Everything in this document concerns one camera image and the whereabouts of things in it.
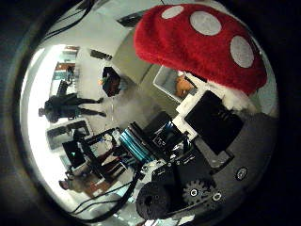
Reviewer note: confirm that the red mushroom plush white dots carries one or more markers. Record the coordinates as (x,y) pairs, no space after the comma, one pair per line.
(188,47)

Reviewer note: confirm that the black computer monitor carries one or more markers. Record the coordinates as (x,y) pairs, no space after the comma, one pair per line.
(73,153)

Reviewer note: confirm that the grey plastic container bin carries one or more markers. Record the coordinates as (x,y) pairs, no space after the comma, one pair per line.
(164,81)

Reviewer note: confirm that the white framed dark panel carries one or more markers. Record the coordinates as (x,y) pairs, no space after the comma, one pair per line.
(58,135)

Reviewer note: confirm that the black metal frame stand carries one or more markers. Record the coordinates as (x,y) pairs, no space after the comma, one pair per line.
(141,147)

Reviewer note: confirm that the seated person at desk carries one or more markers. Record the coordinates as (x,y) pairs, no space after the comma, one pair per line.
(73,182)

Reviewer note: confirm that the black bag on floor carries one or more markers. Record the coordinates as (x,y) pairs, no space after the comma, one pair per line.
(111,82)

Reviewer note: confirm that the orange teddy bear white hat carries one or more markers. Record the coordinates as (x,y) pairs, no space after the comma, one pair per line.
(183,86)

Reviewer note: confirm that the standing person in dark clothes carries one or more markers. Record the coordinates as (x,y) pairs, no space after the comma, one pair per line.
(62,106)

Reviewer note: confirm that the olive green table cloth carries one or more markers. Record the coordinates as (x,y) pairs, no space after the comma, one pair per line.
(131,62)

